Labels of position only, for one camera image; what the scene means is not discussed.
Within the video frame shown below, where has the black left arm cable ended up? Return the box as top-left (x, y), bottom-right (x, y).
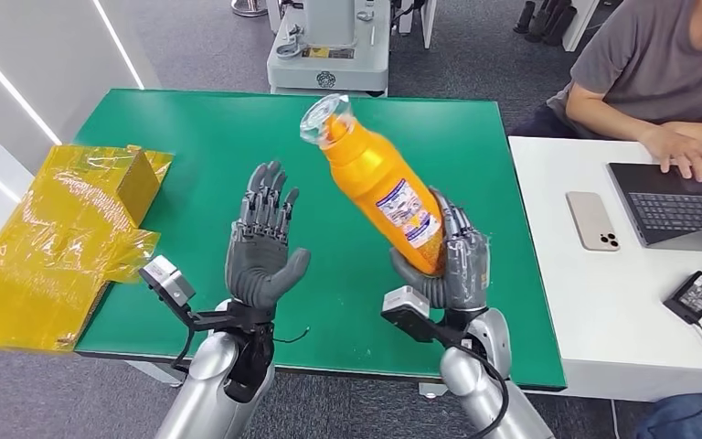
top-left (170, 327), bottom-right (197, 374)

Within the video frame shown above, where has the person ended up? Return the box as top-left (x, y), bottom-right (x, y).
top-left (508, 0), bottom-right (702, 183)

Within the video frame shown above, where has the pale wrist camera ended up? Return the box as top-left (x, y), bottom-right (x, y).
top-left (139, 254), bottom-right (197, 307)
top-left (381, 285), bottom-right (432, 321)

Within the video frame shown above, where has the yellow film wrapped box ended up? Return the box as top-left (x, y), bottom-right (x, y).
top-left (0, 144), bottom-right (175, 354)

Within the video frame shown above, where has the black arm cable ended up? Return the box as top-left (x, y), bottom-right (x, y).
top-left (170, 327), bottom-right (197, 374)
top-left (447, 342), bottom-right (510, 439)

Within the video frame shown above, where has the white machine base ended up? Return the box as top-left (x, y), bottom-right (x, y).
top-left (266, 0), bottom-right (391, 98)

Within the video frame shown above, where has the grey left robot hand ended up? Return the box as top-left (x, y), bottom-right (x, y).
top-left (225, 160), bottom-right (312, 310)

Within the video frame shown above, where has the white table leg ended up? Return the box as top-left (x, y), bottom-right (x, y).
top-left (125, 360), bottom-right (186, 388)

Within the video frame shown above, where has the black camera bracket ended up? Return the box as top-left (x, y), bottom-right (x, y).
top-left (165, 296), bottom-right (276, 335)
top-left (384, 310), bottom-right (470, 351)

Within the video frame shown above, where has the black right camera bracket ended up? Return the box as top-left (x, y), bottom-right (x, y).
top-left (384, 310), bottom-right (470, 351)

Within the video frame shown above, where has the beige smartphone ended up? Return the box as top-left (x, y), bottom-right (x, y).
top-left (566, 191), bottom-right (621, 252)

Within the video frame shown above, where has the dark grey laptop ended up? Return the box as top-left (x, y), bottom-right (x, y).
top-left (607, 162), bottom-right (702, 254)

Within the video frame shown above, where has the orange bottle with clear cap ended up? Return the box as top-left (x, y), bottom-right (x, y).
top-left (299, 92), bottom-right (446, 277)

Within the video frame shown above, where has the thin black wire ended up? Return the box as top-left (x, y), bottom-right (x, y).
top-left (275, 327), bottom-right (311, 346)

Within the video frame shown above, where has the person's right hand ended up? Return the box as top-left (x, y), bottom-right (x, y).
top-left (638, 123), bottom-right (702, 183)

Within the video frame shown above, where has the person's leg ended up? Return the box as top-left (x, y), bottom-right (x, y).
top-left (633, 392), bottom-right (702, 439)

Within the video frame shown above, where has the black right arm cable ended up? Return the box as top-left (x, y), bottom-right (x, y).
top-left (447, 342), bottom-right (510, 439)

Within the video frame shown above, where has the black cylindrical tube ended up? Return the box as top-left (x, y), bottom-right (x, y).
top-left (525, 0), bottom-right (561, 44)
top-left (541, 5), bottom-right (580, 48)
top-left (513, 0), bottom-right (537, 35)

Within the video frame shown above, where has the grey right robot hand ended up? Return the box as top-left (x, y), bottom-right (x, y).
top-left (389, 187), bottom-right (492, 313)

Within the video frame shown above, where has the white furniture panel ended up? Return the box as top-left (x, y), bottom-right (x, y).
top-left (562, 0), bottom-right (601, 53)
top-left (399, 0), bottom-right (438, 49)

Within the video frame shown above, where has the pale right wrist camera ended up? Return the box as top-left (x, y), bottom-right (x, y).
top-left (381, 285), bottom-right (432, 321)

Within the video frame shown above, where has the chrome stand base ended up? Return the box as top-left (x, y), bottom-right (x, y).
top-left (230, 0), bottom-right (269, 18)

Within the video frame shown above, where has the black left camera bracket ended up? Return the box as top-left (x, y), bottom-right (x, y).
top-left (165, 296), bottom-right (276, 335)

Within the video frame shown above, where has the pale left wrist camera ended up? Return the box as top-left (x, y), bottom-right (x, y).
top-left (139, 254), bottom-right (197, 307)

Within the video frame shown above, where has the black power adapter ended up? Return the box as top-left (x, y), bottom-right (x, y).
top-left (664, 271), bottom-right (702, 326)

